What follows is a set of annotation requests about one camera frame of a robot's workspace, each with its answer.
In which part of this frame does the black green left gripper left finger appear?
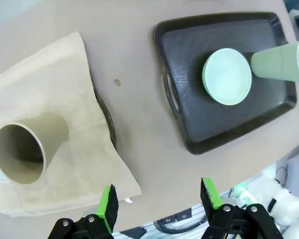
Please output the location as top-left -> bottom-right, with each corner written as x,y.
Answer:
48,184 -> 119,239

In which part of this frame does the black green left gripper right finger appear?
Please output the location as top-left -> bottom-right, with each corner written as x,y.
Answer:
200,177 -> 281,239

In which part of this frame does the tan tall cup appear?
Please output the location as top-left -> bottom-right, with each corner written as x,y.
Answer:
0,113 -> 69,185

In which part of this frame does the beige cloth mat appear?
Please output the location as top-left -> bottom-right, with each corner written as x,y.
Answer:
0,30 -> 143,217

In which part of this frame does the light green round bowl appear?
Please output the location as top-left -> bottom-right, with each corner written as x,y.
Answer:
202,47 -> 254,106

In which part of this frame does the light green tall cup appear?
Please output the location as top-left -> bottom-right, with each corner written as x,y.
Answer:
250,39 -> 299,84

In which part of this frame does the dark brown tray with handles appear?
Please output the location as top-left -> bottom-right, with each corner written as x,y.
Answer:
153,11 -> 298,156
91,74 -> 118,151

